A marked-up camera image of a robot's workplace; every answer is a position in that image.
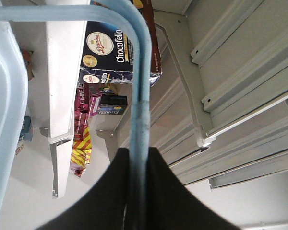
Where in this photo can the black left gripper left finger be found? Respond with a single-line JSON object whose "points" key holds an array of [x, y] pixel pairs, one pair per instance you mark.
{"points": [[103, 206]]}

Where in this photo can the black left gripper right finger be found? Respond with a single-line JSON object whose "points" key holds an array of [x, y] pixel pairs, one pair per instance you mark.
{"points": [[171, 206]]}

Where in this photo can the dark blue cookie box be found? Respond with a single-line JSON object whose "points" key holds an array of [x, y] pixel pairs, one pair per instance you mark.
{"points": [[108, 53]]}

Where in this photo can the light blue plastic basket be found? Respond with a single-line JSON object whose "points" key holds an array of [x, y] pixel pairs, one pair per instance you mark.
{"points": [[14, 87]]}

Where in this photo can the yellow red striped snack bag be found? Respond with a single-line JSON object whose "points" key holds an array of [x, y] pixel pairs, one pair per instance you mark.
{"points": [[81, 154]]}

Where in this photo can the maroon snack packet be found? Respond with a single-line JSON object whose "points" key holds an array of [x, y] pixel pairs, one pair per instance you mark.
{"points": [[81, 110]]}

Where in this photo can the white store shelving unit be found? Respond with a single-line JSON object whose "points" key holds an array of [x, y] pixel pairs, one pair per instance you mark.
{"points": [[232, 58]]}

